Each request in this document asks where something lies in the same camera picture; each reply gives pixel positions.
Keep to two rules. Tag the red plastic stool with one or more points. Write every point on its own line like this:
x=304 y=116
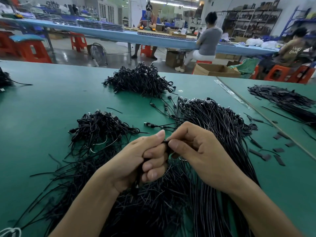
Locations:
x=277 y=74
x=5 y=44
x=146 y=50
x=78 y=42

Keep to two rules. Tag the blue metal rack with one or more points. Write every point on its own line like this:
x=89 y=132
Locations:
x=296 y=21

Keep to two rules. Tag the scattered dark tie pieces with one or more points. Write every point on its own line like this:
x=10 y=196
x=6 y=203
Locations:
x=278 y=160

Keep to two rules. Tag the open cardboard box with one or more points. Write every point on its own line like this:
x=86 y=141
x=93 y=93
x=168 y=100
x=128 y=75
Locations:
x=216 y=70

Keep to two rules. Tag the long blue workbench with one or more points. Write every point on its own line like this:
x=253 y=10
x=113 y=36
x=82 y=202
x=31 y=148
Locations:
x=131 y=36

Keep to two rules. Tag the red stool with blue seat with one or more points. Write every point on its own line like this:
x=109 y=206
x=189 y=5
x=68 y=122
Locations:
x=32 y=49

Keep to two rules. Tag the person's right hand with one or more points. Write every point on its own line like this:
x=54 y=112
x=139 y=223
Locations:
x=207 y=155

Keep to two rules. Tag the pile of white bags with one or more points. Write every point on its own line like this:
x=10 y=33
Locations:
x=261 y=44

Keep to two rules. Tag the person's left forearm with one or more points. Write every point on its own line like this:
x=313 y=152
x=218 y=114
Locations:
x=86 y=209

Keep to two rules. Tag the metal storage shelf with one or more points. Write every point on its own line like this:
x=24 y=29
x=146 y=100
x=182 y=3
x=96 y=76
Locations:
x=253 y=19

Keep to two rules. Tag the small cardboard box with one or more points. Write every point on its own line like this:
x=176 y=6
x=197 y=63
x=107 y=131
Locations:
x=175 y=59

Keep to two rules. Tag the grey floor fan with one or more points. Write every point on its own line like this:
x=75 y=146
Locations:
x=98 y=54

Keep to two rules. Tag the white pillar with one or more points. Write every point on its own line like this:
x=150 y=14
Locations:
x=138 y=11

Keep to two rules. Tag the green bag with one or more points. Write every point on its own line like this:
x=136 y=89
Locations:
x=246 y=67

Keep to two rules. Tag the person's left hand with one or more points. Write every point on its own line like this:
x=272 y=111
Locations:
x=126 y=163

